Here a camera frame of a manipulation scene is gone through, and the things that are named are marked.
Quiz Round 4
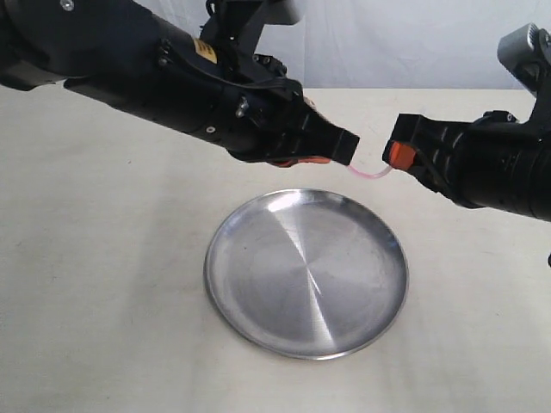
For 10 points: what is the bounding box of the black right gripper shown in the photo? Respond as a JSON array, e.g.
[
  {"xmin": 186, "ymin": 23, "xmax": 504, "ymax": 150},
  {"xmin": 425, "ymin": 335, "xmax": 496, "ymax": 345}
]
[{"xmin": 382, "ymin": 111, "xmax": 529, "ymax": 207}]

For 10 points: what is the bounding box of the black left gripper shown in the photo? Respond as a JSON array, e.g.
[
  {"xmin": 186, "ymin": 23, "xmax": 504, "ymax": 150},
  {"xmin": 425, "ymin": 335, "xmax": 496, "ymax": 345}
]
[{"xmin": 214, "ymin": 77, "xmax": 360, "ymax": 167}]

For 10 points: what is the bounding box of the thin pink straw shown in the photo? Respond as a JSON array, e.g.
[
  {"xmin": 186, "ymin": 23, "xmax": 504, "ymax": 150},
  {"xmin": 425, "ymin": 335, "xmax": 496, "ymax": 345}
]
[{"xmin": 347, "ymin": 165, "xmax": 393, "ymax": 180}]

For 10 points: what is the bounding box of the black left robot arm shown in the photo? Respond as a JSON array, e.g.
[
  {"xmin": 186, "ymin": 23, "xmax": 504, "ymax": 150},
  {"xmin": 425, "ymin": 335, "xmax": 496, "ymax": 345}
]
[{"xmin": 1, "ymin": 1, "xmax": 359, "ymax": 167}]

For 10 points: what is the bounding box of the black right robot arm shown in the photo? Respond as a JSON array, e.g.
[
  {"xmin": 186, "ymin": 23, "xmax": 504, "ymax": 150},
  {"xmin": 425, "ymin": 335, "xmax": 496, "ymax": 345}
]
[{"xmin": 382, "ymin": 111, "xmax": 550, "ymax": 221}]

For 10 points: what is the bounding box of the white backdrop cloth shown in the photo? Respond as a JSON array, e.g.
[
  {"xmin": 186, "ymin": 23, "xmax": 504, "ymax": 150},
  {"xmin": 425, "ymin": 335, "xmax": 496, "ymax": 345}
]
[{"xmin": 240, "ymin": 0, "xmax": 551, "ymax": 91}]

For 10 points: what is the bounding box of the round silver metal plate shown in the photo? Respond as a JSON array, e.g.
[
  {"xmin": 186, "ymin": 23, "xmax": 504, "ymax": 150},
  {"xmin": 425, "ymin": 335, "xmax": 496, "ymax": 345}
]
[{"xmin": 203, "ymin": 188, "xmax": 410, "ymax": 361}]

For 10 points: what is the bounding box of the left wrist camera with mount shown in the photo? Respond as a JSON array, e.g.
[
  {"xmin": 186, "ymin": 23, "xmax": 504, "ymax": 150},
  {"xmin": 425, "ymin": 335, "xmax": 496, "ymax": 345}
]
[{"xmin": 200, "ymin": 1, "xmax": 306, "ymax": 83}]

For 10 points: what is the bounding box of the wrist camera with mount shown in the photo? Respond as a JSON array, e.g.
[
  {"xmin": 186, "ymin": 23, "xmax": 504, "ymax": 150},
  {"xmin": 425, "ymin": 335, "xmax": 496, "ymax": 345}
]
[
  {"xmin": 497, "ymin": 22, "xmax": 550, "ymax": 133},
  {"xmin": 200, "ymin": 1, "xmax": 306, "ymax": 83}
]

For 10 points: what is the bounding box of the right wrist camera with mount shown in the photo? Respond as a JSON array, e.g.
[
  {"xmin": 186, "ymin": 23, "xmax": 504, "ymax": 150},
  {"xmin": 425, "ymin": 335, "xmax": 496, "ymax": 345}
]
[{"xmin": 497, "ymin": 22, "xmax": 550, "ymax": 133}]

